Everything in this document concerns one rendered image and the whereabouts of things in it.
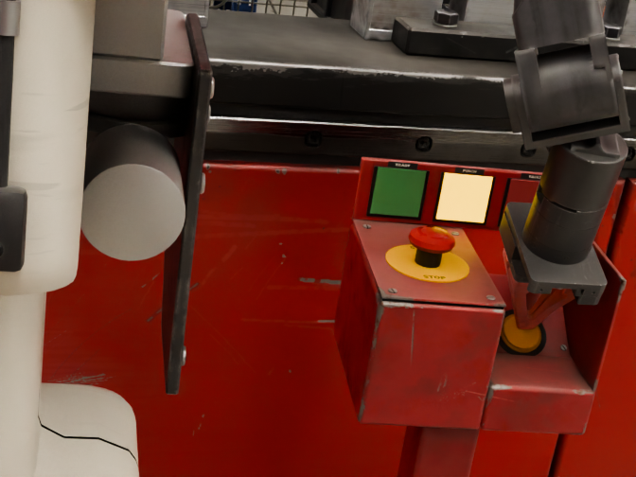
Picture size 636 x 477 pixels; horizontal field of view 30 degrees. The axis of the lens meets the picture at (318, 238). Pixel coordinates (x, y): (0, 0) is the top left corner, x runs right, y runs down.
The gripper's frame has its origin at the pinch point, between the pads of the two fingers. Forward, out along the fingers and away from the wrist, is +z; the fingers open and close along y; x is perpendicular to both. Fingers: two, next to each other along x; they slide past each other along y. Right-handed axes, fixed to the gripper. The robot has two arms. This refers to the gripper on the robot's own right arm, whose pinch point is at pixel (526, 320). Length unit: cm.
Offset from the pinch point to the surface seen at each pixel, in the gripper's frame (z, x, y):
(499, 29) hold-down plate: -6.6, -4.0, 39.2
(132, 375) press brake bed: 25.8, 33.7, 15.6
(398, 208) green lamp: -4.2, 11.1, 9.4
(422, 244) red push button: -7.7, 11.1, 0.3
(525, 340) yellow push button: 1.3, 0.0, -1.2
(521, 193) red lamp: -6.3, -0.1, 10.0
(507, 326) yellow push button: 0.9, 1.5, 0.1
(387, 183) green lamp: -6.5, 12.5, 10.1
